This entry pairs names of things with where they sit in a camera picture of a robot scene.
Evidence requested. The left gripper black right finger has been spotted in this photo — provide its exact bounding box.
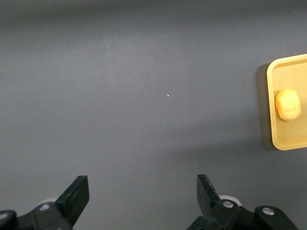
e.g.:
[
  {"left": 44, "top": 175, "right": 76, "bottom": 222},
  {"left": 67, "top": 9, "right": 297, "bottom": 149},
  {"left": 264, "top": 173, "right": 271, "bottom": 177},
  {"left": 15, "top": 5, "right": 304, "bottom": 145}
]
[{"left": 187, "top": 174, "right": 300, "bottom": 230}]

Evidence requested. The yellow-brown potato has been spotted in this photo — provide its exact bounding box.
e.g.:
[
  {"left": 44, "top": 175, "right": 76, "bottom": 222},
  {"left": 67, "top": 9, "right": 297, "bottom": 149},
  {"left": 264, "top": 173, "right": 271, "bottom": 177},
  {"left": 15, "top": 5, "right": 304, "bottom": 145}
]
[{"left": 274, "top": 88, "right": 302, "bottom": 122}]

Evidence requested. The yellow rectangular plastic tray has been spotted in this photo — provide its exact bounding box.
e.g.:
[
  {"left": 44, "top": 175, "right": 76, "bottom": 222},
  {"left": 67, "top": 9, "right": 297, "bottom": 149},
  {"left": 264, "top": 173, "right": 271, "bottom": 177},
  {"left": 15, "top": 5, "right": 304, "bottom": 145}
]
[{"left": 266, "top": 53, "right": 307, "bottom": 151}]

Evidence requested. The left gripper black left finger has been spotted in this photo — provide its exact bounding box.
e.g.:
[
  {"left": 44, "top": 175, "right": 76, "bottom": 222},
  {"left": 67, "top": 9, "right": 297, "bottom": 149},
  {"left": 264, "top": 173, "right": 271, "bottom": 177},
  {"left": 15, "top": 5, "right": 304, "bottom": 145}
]
[{"left": 0, "top": 175, "right": 90, "bottom": 230}]

